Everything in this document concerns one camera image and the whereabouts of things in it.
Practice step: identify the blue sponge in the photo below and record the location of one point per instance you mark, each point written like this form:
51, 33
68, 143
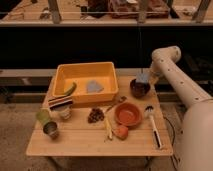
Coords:
142, 77

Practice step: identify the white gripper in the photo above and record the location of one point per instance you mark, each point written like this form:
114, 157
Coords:
154, 74

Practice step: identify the grey blue cloth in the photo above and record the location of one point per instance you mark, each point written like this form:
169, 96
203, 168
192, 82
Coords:
94, 87

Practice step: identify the metal cup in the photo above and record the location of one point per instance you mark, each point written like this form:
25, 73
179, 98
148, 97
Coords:
51, 129

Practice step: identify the dark purple bowl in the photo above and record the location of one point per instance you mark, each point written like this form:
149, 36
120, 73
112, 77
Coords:
138, 89

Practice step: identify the wooden spoon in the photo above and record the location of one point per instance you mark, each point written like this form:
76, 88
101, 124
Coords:
118, 101

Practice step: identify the yellow plastic bin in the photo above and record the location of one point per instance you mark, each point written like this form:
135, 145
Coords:
103, 73

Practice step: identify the bunch of purple grapes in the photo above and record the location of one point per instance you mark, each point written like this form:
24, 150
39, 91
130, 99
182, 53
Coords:
95, 115

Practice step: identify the white cup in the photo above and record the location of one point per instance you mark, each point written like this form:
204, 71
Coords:
65, 113

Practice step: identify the orange bowl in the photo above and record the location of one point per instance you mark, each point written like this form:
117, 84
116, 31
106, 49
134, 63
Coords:
127, 114

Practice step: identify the orange toy fruit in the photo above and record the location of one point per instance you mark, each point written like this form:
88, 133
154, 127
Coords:
121, 132

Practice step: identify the green cup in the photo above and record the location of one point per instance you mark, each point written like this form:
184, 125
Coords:
43, 116

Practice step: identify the wooden table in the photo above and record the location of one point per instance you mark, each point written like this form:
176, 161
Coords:
78, 138

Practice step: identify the white dish brush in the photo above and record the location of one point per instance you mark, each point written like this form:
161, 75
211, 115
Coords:
150, 115

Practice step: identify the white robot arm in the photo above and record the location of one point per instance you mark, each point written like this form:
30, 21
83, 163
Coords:
196, 148

